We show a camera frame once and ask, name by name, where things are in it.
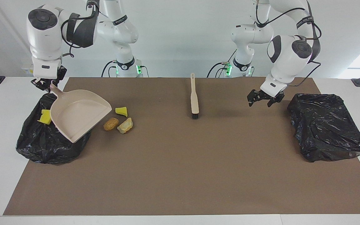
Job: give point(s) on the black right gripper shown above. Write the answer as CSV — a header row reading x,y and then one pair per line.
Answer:
x,y
62,73

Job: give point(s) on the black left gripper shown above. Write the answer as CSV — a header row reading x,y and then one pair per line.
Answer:
x,y
267,94

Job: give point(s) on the notched yellow sponge piece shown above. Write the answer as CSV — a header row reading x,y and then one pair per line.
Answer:
x,y
45,117

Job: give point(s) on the beige plastic dustpan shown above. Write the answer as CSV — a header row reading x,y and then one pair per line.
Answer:
x,y
80,115

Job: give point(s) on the beige brush with black bristles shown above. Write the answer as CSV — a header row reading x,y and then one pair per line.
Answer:
x,y
194,100

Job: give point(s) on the brown fried bread piece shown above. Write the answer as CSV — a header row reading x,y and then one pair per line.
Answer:
x,y
110,124

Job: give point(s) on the yellow sponge wedge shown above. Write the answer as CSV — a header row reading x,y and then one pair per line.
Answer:
x,y
121,111

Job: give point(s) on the pale foam piece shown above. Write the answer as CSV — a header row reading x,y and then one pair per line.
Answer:
x,y
125,126

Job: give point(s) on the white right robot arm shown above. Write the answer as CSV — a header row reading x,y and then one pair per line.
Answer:
x,y
42,40

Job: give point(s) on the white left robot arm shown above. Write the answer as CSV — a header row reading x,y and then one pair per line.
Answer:
x,y
287,62

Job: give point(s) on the black trash bag bin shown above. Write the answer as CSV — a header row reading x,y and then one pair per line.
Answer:
x,y
42,143
327,128

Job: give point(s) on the brown table mat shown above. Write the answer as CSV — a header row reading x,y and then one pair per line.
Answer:
x,y
167,187

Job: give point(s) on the white wall socket box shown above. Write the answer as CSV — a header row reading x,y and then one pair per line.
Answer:
x,y
28,69

